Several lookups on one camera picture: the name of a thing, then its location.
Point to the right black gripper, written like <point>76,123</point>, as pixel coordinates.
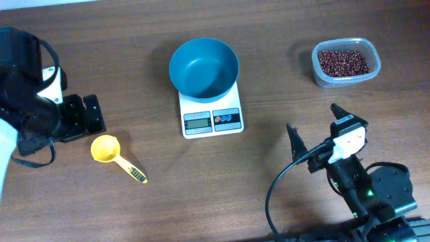
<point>318,160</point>

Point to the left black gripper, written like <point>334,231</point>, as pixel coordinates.
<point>70,118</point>

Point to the yellow measuring scoop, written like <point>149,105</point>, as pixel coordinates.
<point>106,149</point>

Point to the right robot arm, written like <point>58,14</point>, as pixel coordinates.
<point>378,195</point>

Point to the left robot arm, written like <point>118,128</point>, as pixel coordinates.
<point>34,112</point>

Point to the white digital kitchen scale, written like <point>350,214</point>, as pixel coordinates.
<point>220,117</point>

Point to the teal blue bowl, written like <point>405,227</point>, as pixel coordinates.
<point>204,69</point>

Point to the red beans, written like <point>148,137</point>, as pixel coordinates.
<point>345,63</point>

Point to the clear plastic container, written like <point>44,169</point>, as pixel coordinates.
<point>360,44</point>

